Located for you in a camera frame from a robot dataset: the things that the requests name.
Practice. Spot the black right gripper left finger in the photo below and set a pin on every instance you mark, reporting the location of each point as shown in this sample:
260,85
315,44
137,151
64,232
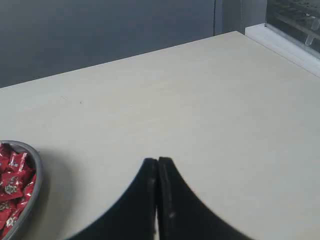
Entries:
132,217

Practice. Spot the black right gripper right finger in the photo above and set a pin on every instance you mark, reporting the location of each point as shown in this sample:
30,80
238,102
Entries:
182,215

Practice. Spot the steel bowl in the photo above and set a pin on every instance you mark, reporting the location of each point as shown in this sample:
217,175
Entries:
35,162

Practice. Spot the pile of red candies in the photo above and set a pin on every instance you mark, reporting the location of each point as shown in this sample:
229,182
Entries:
17,182

